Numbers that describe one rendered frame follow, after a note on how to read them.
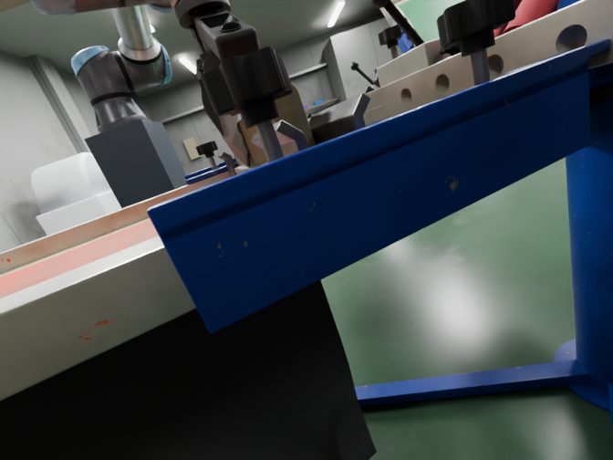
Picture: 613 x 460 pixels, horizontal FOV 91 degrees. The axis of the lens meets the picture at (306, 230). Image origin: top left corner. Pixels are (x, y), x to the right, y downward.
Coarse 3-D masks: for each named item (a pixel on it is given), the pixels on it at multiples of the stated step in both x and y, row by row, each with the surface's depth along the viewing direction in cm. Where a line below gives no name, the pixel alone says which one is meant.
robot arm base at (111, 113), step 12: (108, 96) 90; (120, 96) 92; (96, 108) 91; (108, 108) 90; (120, 108) 91; (132, 108) 93; (96, 120) 93; (108, 120) 90; (120, 120) 90; (132, 120) 92
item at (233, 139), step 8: (224, 120) 41; (232, 120) 41; (224, 128) 41; (232, 128) 41; (224, 136) 41; (232, 136) 41; (240, 136) 42; (232, 144) 42; (240, 144) 42; (240, 152) 42; (248, 152) 42; (240, 160) 43; (248, 160) 43
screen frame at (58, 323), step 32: (96, 224) 60; (128, 224) 62; (0, 256) 56; (32, 256) 58; (128, 256) 15; (160, 256) 15; (32, 288) 15; (64, 288) 14; (96, 288) 14; (128, 288) 14; (160, 288) 15; (0, 320) 13; (32, 320) 13; (64, 320) 14; (96, 320) 14; (128, 320) 15; (160, 320) 15; (0, 352) 13; (32, 352) 14; (64, 352) 14; (96, 352) 15; (0, 384) 13; (32, 384) 14
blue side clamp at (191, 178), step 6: (222, 162) 70; (234, 162) 67; (210, 168) 70; (222, 168) 67; (192, 174) 68; (198, 174) 69; (204, 174) 66; (210, 174) 66; (186, 180) 65; (192, 180) 65; (198, 180) 65
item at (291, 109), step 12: (288, 96) 26; (288, 108) 26; (300, 108) 27; (240, 120) 40; (276, 120) 26; (288, 120) 27; (300, 120) 27; (240, 132) 43; (252, 132) 36; (252, 144) 39; (312, 144) 28; (252, 156) 42; (264, 156) 36
